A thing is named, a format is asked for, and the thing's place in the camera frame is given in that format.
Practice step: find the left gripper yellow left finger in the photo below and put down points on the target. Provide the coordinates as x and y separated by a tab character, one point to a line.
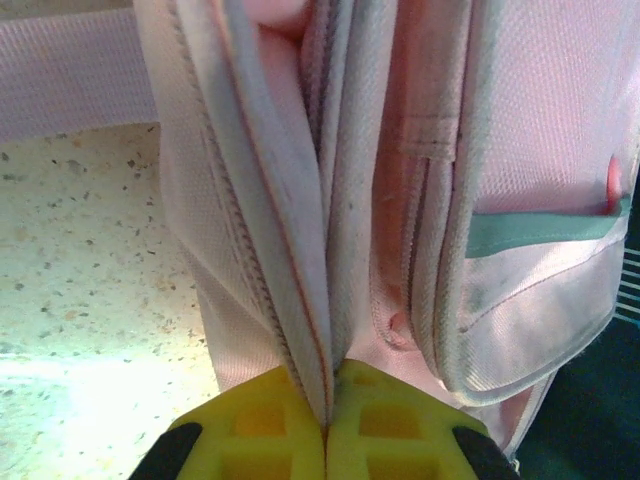
250	440

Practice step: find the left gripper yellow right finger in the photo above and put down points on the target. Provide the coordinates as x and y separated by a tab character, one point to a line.
400	435

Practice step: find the pink student backpack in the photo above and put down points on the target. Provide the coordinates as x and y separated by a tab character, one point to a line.
350	175

